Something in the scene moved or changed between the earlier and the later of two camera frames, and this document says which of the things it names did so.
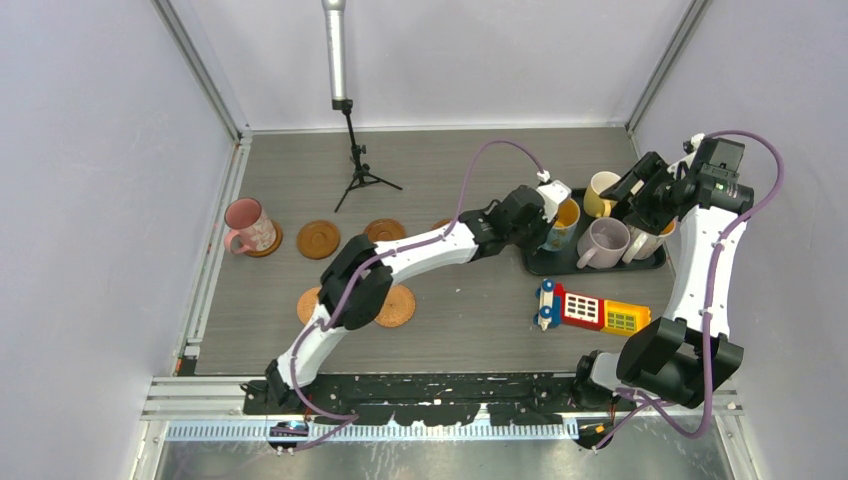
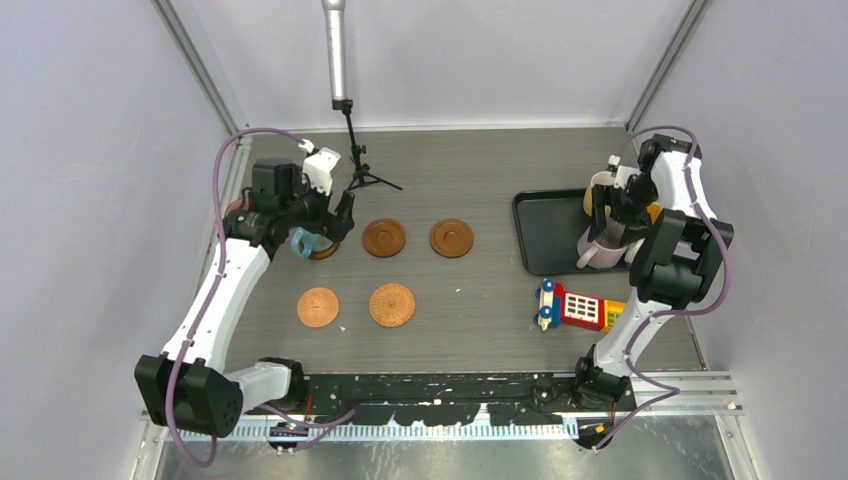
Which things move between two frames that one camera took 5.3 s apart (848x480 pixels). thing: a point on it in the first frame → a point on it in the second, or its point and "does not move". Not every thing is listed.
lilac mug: x=603 y=243 does not move
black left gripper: x=542 y=227 → x=335 y=226
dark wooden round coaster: x=384 y=229 does not move
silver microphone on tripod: x=336 y=56 does not move
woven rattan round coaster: x=398 y=307 does not move
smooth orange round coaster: x=307 y=304 does not move
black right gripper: x=651 y=169 → x=606 y=195
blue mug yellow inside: x=564 y=228 → x=312 y=242
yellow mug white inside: x=594 y=204 does not move
